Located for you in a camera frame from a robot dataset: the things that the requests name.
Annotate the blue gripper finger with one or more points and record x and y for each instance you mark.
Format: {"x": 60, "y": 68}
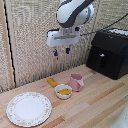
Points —
{"x": 55, "y": 52}
{"x": 68, "y": 50}

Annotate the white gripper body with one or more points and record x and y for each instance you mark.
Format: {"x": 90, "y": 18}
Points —
{"x": 63, "y": 37}

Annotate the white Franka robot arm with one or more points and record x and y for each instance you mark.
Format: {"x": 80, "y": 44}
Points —
{"x": 71, "y": 11}

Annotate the yellow rectangular block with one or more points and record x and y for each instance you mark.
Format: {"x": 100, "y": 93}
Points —
{"x": 52, "y": 82}

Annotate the yellow food piece in bowl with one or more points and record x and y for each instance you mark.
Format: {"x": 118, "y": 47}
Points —
{"x": 64, "y": 91}

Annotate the white bowl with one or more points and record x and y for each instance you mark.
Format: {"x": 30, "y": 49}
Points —
{"x": 63, "y": 91}

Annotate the black box appliance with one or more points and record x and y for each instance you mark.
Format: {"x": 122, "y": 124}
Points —
{"x": 108, "y": 53}

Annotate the white object on appliance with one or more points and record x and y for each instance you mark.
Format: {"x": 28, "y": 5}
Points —
{"x": 119, "y": 32}

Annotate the white floral rim plate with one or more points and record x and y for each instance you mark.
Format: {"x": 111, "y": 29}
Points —
{"x": 29, "y": 109}

